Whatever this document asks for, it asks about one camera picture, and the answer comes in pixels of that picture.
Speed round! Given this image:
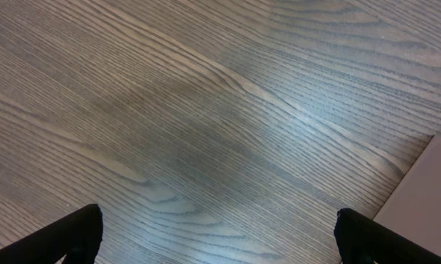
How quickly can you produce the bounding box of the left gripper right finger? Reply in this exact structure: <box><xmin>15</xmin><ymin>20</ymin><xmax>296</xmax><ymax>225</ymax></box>
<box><xmin>334</xmin><ymin>208</ymin><xmax>441</xmax><ymax>264</ymax></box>

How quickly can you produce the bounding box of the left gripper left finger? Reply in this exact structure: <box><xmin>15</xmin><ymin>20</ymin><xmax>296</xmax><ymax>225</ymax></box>
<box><xmin>0</xmin><ymin>204</ymin><xmax>103</xmax><ymax>264</ymax></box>

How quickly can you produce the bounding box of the open cardboard box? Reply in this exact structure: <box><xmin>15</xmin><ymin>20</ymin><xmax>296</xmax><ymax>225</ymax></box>
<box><xmin>374</xmin><ymin>136</ymin><xmax>441</xmax><ymax>257</ymax></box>

